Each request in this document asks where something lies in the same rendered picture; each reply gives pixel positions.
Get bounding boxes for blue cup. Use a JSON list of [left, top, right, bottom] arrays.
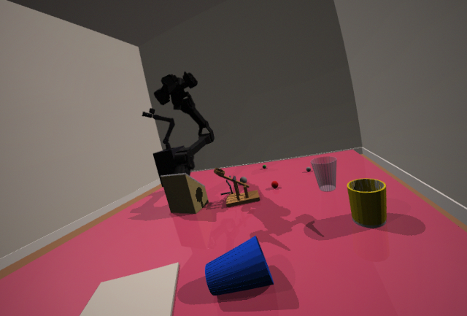
[[205, 236, 274, 296]]

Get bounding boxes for dark yellow cup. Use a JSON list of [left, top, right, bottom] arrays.
[[347, 178, 387, 228]]

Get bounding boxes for translucent pink cup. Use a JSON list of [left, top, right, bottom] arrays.
[[310, 156, 336, 192]]

